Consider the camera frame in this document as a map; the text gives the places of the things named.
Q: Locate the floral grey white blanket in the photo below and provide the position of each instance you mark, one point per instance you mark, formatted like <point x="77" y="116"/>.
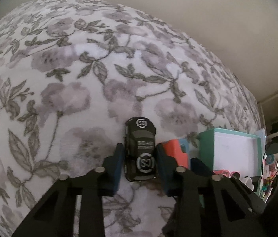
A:
<point x="72" y="72"/>

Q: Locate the black toy car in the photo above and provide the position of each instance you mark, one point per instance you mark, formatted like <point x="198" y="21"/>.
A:
<point x="139" y="149"/>

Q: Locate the black plugged charger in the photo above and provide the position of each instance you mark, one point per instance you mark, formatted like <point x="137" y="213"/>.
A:
<point x="272" y="148"/>

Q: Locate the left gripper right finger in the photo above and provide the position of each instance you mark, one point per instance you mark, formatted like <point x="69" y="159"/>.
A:
<point x="210" y="205"/>

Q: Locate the white small charger cube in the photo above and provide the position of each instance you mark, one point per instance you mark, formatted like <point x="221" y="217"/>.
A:
<point x="247" y="181"/>

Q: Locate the round teal tin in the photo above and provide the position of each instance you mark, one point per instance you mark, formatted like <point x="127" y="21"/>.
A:
<point x="270" y="159"/>

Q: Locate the pink plastic glasses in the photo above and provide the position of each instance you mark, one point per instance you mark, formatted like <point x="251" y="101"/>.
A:
<point x="235" y="175"/>

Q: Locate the teal white shallow box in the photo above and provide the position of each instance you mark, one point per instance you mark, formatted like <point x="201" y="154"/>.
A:
<point x="234" y="151"/>

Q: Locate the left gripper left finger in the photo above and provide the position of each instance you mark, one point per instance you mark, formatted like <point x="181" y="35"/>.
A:
<point x="54" y="214"/>

